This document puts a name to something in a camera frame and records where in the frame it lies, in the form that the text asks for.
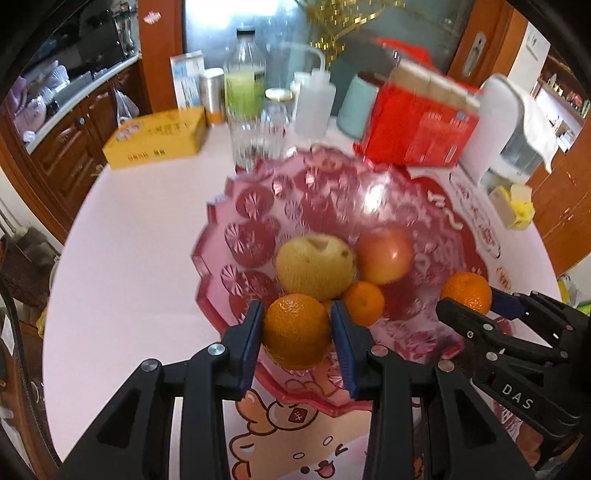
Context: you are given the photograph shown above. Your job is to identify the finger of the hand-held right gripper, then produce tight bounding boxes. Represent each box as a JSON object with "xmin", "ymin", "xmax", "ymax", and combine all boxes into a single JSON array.
[
  {"xmin": 436, "ymin": 298, "xmax": 573, "ymax": 370},
  {"xmin": 490, "ymin": 287, "xmax": 591, "ymax": 347}
]

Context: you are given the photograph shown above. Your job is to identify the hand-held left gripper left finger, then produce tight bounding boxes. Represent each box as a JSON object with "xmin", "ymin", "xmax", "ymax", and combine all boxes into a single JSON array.
[{"xmin": 58, "ymin": 300, "xmax": 265, "ymax": 480}]

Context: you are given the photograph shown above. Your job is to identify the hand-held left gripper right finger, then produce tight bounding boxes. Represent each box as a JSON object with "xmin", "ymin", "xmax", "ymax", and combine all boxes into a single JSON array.
[{"xmin": 330, "ymin": 300, "xmax": 525, "ymax": 480}]

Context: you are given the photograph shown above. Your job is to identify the small tangerine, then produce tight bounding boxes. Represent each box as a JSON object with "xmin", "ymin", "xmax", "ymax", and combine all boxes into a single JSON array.
[
  {"xmin": 440, "ymin": 271, "xmax": 493, "ymax": 315},
  {"xmin": 342, "ymin": 281, "xmax": 386, "ymax": 328}
]

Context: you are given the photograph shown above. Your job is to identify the large orange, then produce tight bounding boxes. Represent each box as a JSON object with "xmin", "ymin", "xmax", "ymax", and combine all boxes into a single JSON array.
[{"xmin": 262, "ymin": 294, "xmax": 334, "ymax": 370}]

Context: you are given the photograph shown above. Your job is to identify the yellow pear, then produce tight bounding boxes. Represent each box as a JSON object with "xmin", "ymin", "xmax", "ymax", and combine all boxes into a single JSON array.
[{"xmin": 276, "ymin": 234, "xmax": 357, "ymax": 302}]

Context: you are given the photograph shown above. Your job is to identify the red apple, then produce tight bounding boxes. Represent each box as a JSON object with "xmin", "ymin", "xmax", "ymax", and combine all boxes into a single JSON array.
[{"xmin": 355, "ymin": 226, "xmax": 415, "ymax": 285}]

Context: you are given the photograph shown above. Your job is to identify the pink glass bowl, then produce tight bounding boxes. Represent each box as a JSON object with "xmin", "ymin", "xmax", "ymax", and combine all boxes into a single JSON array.
[{"xmin": 191, "ymin": 145, "xmax": 513, "ymax": 418}]

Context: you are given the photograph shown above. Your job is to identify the yellow tissue box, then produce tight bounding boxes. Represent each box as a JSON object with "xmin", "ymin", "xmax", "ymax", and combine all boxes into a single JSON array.
[{"xmin": 488, "ymin": 184, "xmax": 535, "ymax": 230}]

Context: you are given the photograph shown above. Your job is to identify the white dispenser appliance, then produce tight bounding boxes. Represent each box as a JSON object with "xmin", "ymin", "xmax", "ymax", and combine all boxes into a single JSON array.
[{"xmin": 471, "ymin": 76, "xmax": 555, "ymax": 185}]

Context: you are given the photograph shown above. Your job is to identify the clear drinking glass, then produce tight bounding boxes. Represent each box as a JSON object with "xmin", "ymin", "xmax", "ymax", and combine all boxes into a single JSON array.
[{"xmin": 229, "ymin": 111, "xmax": 287, "ymax": 171}]

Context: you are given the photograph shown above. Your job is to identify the red pack of paper cups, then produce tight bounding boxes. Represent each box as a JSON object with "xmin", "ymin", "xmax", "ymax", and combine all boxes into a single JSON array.
[{"xmin": 353, "ymin": 39, "xmax": 483, "ymax": 167}]

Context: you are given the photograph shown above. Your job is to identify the yellow tin box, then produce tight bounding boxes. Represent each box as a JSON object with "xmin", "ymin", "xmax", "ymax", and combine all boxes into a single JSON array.
[{"xmin": 102, "ymin": 108, "xmax": 207, "ymax": 171}]

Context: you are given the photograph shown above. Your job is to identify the small glass jar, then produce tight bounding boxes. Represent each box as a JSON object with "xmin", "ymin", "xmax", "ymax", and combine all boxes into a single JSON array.
[{"xmin": 264, "ymin": 88, "xmax": 294, "ymax": 134}]

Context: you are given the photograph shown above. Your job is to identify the teal canister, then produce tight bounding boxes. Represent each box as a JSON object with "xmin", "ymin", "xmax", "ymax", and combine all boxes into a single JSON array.
[{"xmin": 336, "ymin": 76, "xmax": 382, "ymax": 141}]

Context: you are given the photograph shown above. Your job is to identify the white squeeze bottle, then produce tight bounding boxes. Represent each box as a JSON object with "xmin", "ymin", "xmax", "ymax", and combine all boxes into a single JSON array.
[{"xmin": 284, "ymin": 42, "xmax": 337, "ymax": 155}]

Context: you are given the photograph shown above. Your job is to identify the metal can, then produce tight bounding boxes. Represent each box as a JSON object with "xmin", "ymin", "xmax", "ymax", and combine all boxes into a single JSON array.
[{"xmin": 199, "ymin": 68, "xmax": 227, "ymax": 126}]

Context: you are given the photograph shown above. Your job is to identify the glass bottle with green label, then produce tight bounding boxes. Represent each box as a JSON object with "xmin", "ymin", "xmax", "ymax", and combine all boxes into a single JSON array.
[{"xmin": 224, "ymin": 28, "xmax": 267, "ymax": 134}]

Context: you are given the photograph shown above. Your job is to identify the clear plastic bag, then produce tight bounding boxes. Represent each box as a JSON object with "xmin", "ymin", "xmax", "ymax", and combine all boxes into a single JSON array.
[{"xmin": 113, "ymin": 88, "xmax": 140, "ymax": 127}]

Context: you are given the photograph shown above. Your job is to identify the blue and white carton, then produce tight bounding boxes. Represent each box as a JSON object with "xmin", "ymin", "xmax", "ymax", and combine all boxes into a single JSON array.
[{"xmin": 170, "ymin": 51, "xmax": 206, "ymax": 112}]

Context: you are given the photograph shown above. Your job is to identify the gold door ornament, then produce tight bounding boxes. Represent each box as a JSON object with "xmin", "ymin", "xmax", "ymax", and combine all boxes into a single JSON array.
[{"xmin": 295, "ymin": 0, "xmax": 407, "ymax": 51}]

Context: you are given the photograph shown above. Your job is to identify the silver door handle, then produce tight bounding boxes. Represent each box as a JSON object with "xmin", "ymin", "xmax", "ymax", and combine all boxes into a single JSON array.
[{"xmin": 461, "ymin": 32, "xmax": 486, "ymax": 78}]

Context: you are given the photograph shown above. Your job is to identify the white wall switch panel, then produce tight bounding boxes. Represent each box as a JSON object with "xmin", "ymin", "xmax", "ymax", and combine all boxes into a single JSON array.
[{"xmin": 524, "ymin": 28, "xmax": 548, "ymax": 63}]

